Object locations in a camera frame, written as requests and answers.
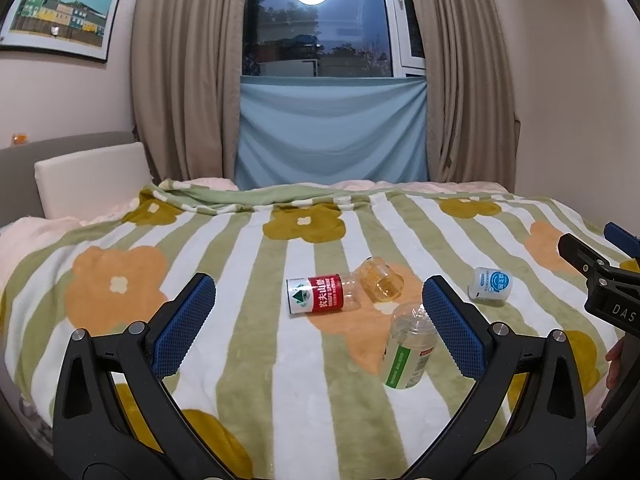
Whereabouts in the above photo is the green label plastic bottle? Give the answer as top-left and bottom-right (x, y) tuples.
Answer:
(378, 302), (440, 390)

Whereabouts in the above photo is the white pillow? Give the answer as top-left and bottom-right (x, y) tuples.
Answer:
(34, 142), (153, 221)

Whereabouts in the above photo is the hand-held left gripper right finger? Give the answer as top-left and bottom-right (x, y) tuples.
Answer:
(400, 275), (587, 480)

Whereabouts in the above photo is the small white blue-label jar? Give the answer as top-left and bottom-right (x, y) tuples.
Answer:
(468, 266), (513, 304)

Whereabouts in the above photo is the beige curtain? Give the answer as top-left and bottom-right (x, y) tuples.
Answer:
(401, 0), (522, 192)
(131, 0), (251, 192)

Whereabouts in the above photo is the person's right hand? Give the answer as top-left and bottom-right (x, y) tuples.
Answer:
(605, 337), (627, 392)

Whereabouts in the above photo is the grey bed headboard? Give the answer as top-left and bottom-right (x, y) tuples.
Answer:
(0, 131), (138, 228)

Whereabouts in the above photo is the striped floral blanket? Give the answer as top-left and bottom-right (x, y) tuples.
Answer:
(0, 182), (632, 480)

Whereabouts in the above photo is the red label plastic bottle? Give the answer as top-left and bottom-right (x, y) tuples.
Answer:
(286, 271), (362, 316)

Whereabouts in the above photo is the framed houses wall picture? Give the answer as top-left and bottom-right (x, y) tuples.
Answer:
(0, 0), (124, 64)

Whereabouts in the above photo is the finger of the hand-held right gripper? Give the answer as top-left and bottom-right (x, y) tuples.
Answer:
(603, 221), (640, 262)
(557, 232), (613, 278)

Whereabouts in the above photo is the light blue cloth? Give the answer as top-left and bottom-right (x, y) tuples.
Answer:
(235, 75), (430, 189)

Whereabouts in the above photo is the window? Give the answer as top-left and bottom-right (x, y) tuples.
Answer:
(242, 0), (427, 79)

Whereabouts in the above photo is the small amber plastic bottle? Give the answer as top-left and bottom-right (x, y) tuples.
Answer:
(358, 256), (405, 303)

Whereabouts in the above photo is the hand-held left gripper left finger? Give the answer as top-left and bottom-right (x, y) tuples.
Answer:
(52, 272), (236, 480)

